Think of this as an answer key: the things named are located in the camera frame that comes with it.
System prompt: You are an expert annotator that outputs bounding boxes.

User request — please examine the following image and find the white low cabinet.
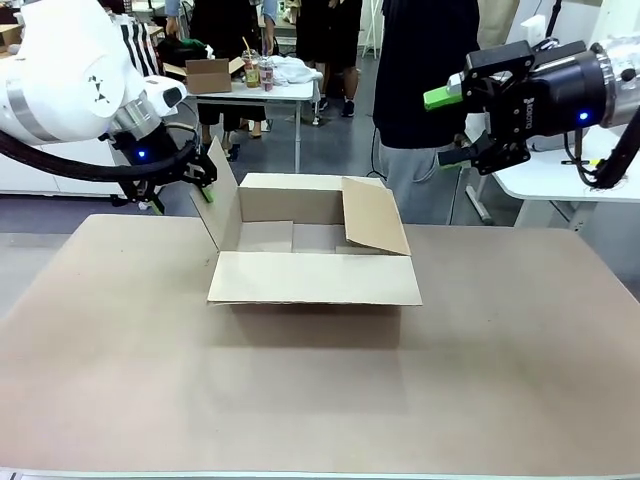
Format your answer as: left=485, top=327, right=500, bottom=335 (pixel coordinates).
left=0, top=142, right=127, bottom=197

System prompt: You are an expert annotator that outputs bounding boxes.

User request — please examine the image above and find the plastic cup with straw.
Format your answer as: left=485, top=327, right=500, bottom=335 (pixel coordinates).
left=241, top=36, right=262, bottom=90

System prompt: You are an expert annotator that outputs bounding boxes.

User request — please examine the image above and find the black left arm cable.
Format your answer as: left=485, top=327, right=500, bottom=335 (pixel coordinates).
left=0, top=123, right=201, bottom=185

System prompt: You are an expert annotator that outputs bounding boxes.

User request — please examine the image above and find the black tripod pole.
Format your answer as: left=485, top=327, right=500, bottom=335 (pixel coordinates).
left=545, top=0, right=562, bottom=42

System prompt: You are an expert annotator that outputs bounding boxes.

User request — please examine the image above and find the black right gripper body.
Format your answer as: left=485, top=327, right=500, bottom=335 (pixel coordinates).
left=462, top=39, right=609, bottom=175

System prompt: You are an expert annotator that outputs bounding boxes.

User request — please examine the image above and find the background person in black skirt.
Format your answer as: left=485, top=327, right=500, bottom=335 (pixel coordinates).
left=188, top=0, right=270, bottom=141

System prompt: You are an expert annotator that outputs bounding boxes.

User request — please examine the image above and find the white background table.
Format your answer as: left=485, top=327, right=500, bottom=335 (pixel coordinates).
left=184, top=74, right=322, bottom=174

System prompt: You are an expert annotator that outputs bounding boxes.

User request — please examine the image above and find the background person in black shorts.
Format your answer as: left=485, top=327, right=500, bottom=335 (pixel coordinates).
left=294, top=0, right=365, bottom=119

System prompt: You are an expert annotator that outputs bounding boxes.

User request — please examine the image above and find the white crumpled cloth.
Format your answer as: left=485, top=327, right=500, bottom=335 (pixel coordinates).
left=272, top=55, right=324, bottom=86

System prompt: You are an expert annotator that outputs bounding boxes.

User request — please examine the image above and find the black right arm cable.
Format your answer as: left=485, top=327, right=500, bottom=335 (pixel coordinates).
left=564, top=110, right=640, bottom=191

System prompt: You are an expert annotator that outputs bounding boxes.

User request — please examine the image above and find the black white striped bag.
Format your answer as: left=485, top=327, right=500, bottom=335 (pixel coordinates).
left=118, top=13, right=166, bottom=77

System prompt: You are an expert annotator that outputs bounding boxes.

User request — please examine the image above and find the plastic cup with red print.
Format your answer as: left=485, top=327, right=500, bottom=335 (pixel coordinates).
left=258, top=54, right=277, bottom=92

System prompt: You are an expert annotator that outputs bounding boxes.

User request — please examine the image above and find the black bag with green item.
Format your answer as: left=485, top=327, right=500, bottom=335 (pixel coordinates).
left=157, top=33, right=217, bottom=65

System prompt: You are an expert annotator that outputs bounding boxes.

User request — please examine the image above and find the person in navy sweatshirt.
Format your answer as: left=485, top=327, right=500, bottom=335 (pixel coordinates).
left=372, top=0, right=482, bottom=224

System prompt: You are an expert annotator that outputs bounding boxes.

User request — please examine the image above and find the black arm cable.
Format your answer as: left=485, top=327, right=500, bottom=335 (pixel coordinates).
left=0, top=123, right=201, bottom=185
left=564, top=110, right=640, bottom=191

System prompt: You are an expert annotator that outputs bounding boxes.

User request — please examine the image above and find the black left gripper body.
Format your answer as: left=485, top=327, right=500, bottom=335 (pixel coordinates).
left=110, top=118, right=185, bottom=195

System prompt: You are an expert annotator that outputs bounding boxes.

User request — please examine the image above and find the cardboard box on wooden table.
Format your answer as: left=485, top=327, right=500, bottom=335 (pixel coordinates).
left=0, top=23, right=24, bottom=49

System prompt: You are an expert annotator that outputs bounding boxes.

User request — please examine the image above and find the small open cardboard box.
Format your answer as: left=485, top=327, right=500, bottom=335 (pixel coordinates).
left=163, top=57, right=246, bottom=95

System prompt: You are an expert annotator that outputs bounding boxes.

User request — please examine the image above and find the brown cardboard shipping box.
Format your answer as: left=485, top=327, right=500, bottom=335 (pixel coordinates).
left=189, top=134, right=424, bottom=351

